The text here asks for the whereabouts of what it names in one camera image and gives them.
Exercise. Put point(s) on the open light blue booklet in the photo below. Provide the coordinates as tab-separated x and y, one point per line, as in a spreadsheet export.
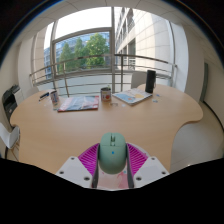
132	96

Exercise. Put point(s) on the white chair back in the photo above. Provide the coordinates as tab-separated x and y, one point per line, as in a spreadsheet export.
137	80

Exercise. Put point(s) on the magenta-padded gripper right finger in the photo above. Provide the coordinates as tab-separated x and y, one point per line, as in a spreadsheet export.
151	169

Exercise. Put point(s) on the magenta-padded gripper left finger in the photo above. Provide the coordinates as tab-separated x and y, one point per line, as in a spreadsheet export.
71	170

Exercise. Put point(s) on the mint green computer mouse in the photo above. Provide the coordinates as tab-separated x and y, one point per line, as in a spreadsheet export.
112	153

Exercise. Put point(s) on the dark green door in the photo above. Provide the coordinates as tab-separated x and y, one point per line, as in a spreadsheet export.
204	81

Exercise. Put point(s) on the red printed magazine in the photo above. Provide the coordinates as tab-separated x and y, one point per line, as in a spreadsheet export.
79	103

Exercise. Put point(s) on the white printed mug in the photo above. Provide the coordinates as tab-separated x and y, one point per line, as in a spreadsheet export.
106	95

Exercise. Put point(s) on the black upright speaker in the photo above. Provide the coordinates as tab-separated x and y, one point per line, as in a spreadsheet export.
150	81

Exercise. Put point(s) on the metal balcony railing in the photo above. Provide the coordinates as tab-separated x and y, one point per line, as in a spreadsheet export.
83	58

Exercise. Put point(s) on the black printer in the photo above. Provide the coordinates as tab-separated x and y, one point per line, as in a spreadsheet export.
9	101

